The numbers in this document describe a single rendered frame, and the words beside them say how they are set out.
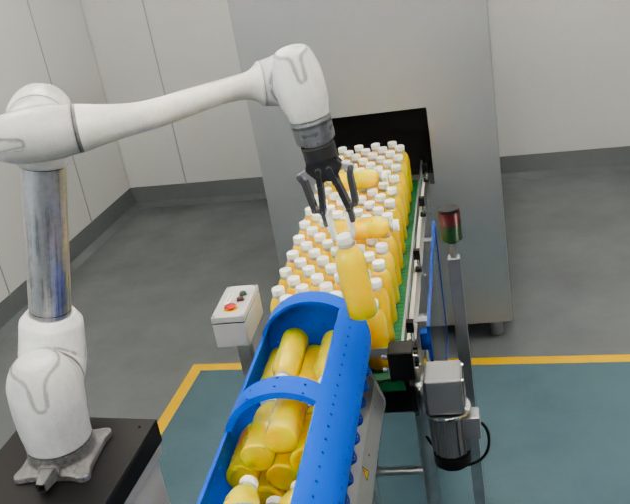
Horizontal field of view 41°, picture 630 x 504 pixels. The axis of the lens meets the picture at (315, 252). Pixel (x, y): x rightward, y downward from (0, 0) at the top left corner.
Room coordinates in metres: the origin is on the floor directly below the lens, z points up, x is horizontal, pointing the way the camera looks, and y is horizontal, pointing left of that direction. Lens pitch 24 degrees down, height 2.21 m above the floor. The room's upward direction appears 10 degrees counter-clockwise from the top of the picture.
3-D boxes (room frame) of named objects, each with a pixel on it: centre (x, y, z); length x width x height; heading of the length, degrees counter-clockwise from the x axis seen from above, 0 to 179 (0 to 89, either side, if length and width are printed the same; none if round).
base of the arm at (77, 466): (1.66, 0.67, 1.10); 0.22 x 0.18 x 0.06; 169
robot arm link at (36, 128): (1.72, 0.53, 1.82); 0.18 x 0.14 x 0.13; 98
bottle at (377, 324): (2.11, -0.13, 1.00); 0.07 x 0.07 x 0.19
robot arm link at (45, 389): (1.69, 0.66, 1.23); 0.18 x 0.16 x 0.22; 8
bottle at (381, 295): (2.23, -0.16, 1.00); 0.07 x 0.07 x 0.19
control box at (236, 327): (2.29, 0.26, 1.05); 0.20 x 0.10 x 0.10; 167
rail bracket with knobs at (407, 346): (2.02, -0.18, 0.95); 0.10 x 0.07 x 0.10; 77
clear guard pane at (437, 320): (2.58, -0.38, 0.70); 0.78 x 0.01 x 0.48; 167
